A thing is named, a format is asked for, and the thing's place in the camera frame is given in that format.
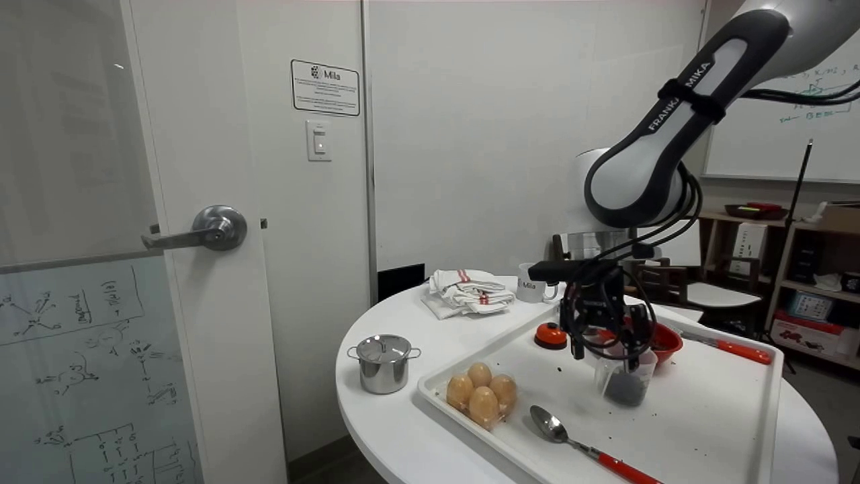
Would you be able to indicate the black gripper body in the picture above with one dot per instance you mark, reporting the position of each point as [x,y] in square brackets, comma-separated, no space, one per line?
[605,306]

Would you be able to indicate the clear plastic jar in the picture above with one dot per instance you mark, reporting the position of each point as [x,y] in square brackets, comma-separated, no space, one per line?
[628,384]

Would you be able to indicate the dark beans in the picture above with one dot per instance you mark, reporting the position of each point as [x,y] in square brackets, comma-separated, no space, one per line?
[624,392]

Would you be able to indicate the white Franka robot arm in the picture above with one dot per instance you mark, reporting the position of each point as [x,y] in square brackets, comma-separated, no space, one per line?
[681,116]

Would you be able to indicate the orange bowl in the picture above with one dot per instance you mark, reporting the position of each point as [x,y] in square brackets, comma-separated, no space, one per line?
[668,345]

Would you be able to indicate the red tomato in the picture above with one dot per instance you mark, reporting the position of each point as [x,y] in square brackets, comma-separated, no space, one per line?
[551,335]

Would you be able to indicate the white mug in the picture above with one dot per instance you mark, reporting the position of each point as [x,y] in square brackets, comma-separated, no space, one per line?
[534,290]

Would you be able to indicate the tan egg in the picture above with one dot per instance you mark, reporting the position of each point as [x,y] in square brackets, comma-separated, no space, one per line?
[484,408]
[478,372]
[507,392]
[460,392]

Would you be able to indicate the white round side table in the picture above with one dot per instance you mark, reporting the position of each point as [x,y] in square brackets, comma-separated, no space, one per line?
[720,298]

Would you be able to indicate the white plastic tray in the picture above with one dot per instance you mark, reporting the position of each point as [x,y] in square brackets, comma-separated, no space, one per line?
[700,420]

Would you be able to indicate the white red-striped cloth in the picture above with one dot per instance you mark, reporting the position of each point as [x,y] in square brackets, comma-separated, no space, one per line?
[465,291]

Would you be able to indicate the wooden shelf unit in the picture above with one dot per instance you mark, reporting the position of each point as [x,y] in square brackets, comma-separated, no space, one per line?
[806,270]

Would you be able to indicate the black box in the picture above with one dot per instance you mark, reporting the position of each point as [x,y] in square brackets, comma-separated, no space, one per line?
[401,280]

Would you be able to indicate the black tripod pole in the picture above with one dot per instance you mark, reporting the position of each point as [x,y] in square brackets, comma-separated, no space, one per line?
[794,224]

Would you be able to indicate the small metal pot with lid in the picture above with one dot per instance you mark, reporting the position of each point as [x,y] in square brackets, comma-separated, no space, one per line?
[383,365]

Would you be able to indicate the cardboard box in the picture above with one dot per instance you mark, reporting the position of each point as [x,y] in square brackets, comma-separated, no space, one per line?
[836,220]

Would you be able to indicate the white door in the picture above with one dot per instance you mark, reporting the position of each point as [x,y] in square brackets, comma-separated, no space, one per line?
[224,135]

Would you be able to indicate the translucent board with drawings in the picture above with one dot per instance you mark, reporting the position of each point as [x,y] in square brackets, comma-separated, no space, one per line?
[89,379]

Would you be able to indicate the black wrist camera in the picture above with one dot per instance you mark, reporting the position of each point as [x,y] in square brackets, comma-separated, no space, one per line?
[550,270]

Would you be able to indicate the large wall whiteboard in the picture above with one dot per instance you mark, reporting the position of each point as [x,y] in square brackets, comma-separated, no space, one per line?
[788,135]

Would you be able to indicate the white light switch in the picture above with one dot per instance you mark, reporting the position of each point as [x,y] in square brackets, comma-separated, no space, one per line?
[319,141]

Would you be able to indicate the white wall sign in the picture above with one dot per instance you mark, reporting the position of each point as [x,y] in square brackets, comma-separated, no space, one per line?
[323,88]

